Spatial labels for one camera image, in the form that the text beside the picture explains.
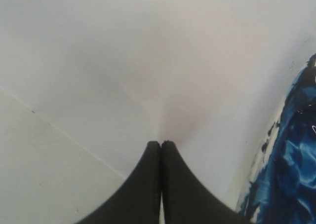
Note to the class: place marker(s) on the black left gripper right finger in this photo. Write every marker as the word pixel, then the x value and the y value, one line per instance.
pixel 185 198

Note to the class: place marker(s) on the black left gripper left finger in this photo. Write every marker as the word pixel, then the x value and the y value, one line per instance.
pixel 137 200

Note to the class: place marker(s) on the white paper sheet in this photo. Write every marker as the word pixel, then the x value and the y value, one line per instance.
pixel 114 74

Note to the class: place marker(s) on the white paint palette plate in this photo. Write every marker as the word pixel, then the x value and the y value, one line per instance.
pixel 281 186

